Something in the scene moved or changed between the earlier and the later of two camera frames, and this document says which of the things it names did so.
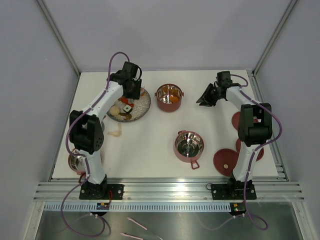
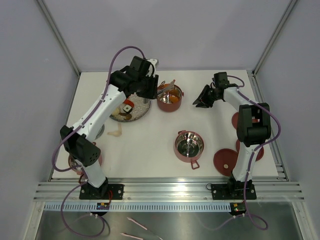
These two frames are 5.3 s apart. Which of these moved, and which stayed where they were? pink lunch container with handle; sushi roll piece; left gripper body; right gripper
Moved: left gripper body
Stayed: sushi roll piece; pink lunch container with handle; right gripper
